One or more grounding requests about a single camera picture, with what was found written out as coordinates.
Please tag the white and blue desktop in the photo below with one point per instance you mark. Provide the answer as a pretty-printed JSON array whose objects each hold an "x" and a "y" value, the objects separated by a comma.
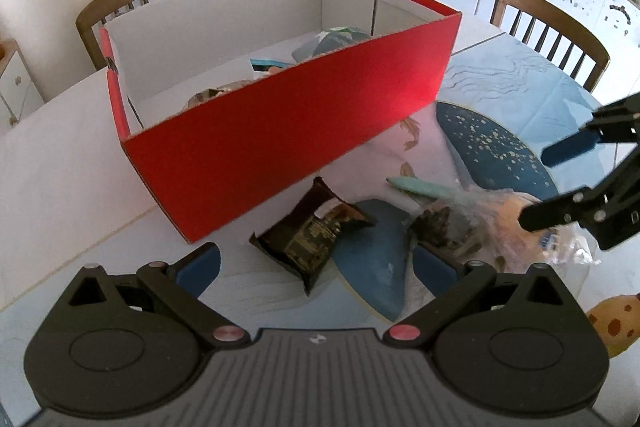
[{"x": 75, "y": 187}]

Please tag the white printed snack packet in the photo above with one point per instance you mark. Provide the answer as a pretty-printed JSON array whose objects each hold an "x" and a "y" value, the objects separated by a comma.
[{"x": 265, "y": 67}]

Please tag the red cardboard box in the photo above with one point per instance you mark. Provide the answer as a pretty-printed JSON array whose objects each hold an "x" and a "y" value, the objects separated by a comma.
[{"x": 280, "y": 132}]

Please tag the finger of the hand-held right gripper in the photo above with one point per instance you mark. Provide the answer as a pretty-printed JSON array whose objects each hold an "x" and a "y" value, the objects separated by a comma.
[
  {"x": 570, "y": 149},
  {"x": 547, "y": 213}
]

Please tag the black snack packet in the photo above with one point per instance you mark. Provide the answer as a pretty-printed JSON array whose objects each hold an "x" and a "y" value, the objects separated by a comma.
[{"x": 305, "y": 239}]

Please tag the white sideboard cabinet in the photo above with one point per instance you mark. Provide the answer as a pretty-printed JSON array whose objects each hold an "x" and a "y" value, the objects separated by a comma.
[{"x": 15, "y": 82}]

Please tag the teal packet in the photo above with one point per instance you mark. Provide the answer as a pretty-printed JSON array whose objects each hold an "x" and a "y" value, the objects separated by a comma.
[{"x": 335, "y": 38}]

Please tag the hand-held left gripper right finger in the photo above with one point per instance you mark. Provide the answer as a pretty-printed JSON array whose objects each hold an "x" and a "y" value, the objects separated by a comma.
[{"x": 432, "y": 264}]

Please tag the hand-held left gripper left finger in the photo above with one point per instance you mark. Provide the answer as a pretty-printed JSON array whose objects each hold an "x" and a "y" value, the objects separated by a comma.
[{"x": 200, "y": 264}]

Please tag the brown patterned packet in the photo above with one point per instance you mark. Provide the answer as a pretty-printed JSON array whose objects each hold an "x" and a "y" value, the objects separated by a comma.
[{"x": 210, "y": 94}]

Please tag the clear bag of dark snack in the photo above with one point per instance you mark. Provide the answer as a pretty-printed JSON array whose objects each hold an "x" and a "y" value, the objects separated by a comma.
[{"x": 440, "y": 224}]

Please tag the clear plastic bag of snacks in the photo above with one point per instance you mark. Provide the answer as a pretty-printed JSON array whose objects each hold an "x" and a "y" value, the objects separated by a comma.
[{"x": 505, "y": 222}]

